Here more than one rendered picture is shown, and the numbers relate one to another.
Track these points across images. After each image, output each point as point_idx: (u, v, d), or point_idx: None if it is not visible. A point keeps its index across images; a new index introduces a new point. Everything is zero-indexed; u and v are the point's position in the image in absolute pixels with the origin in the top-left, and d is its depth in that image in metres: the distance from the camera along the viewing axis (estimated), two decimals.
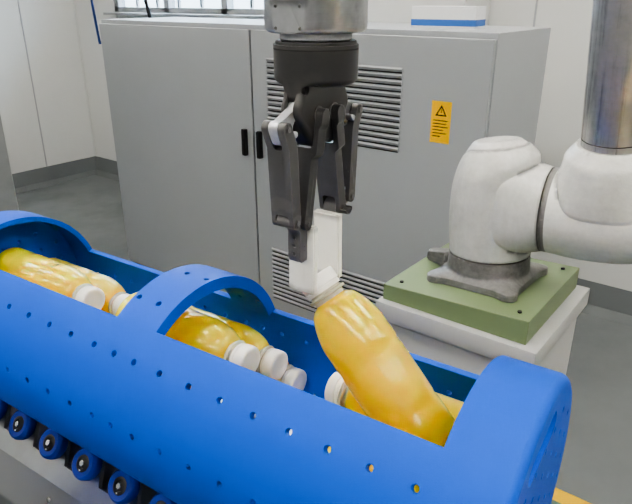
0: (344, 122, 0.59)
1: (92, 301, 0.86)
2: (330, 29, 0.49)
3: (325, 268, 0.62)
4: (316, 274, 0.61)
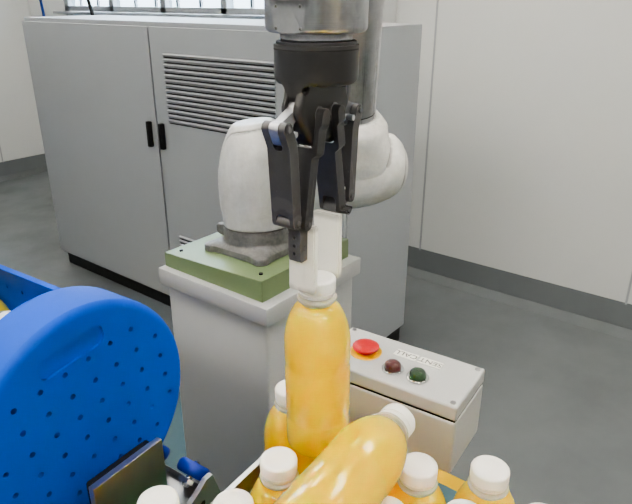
0: (344, 122, 0.59)
1: None
2: (330, 29, 0.49)
3: (329, 275, 0.62)
4: (320, 282, 0.61)
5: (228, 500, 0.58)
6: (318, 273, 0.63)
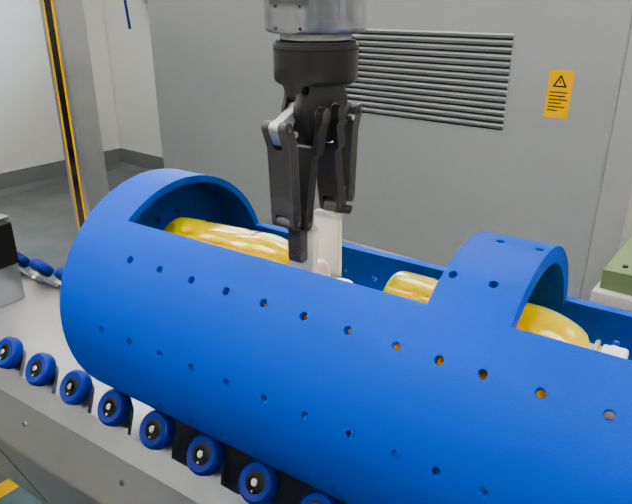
0: (344, 122, 0.59)
1: None
2: (330, 29, 0.49)
3: None
4: None
5: None
6: None
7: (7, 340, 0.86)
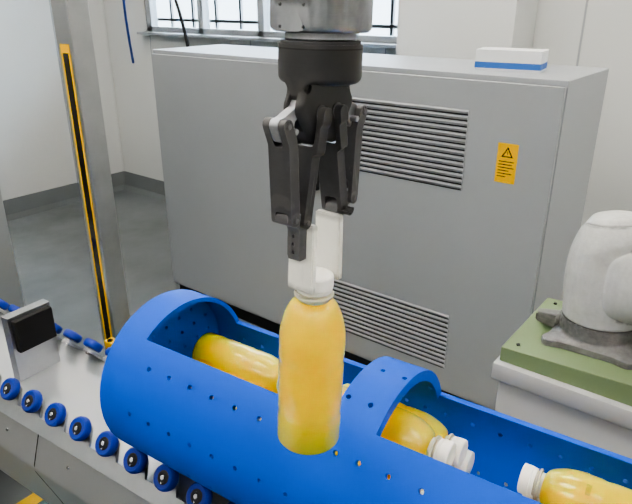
0: (348, 123, 0.60)
1: None
2: (333, 28, 0.49)
3: None
4: None
5: None
6: None
7: (54, 405, 1.16)
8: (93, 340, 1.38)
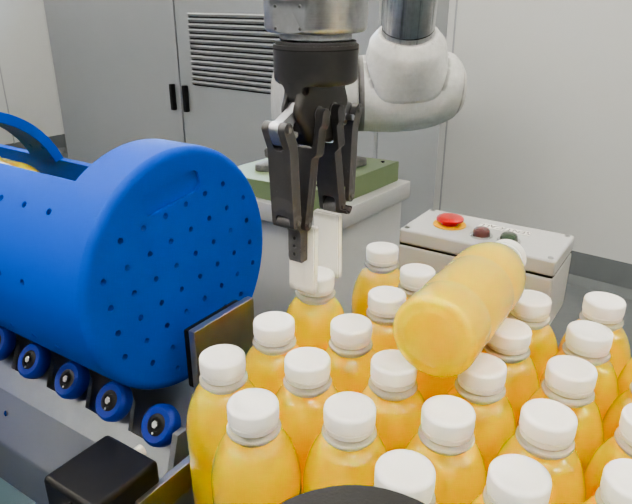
0: (344, 122, 0.59)
1: None
2: (330, 29, 0.49)
3: (428, 268, 0.68)
4: (423, 274, 0.66)
5: (345, 321, 0.57)
6: (417, 266, 0.68)
7: None
8: None
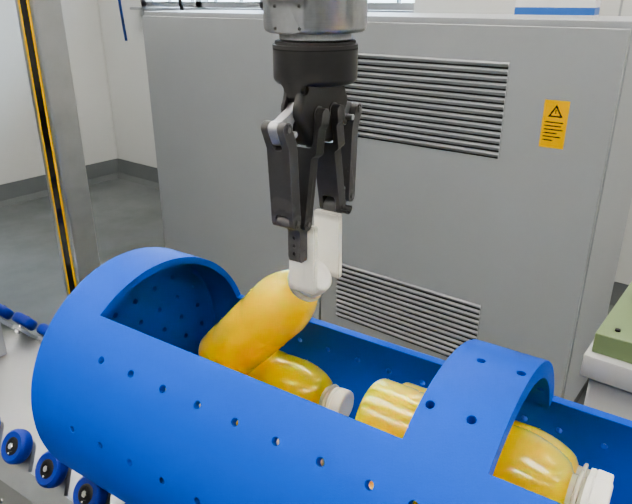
0: (344, 122, 0.59)
1: None
2: (329, 29, 0.49)
3: None
4: None
5: None
6: None
7: None
8: (49, 326, 1.06)
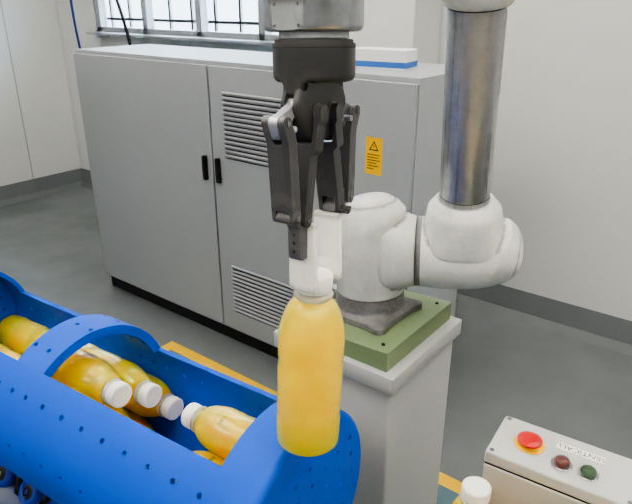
0: (342, 123, 0.60)
1: None
2: (328, 25, 0.50)
3: None
4: None
5: None
6: None
7: None
8: None
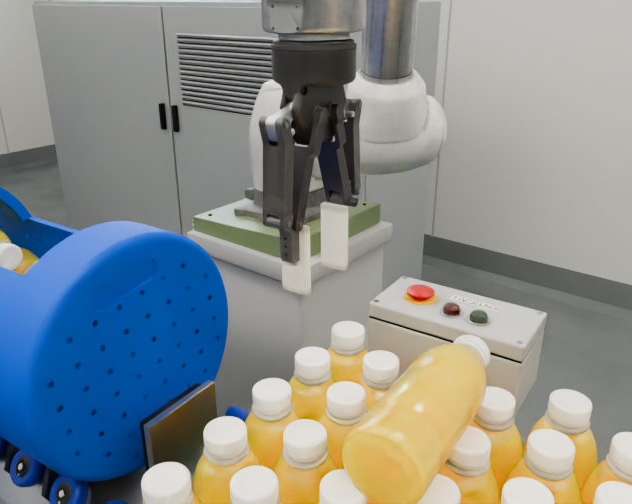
0: (344, 119, 0.60)
1: (269, 389, 0.60)
2: (328, 28, 0.49)
3: (392, 357, 0.66)
4: (385, 366, 0.64)
5: (299, 430, 0.55)
6: (381, 354, 0.66)
7: None
8: None
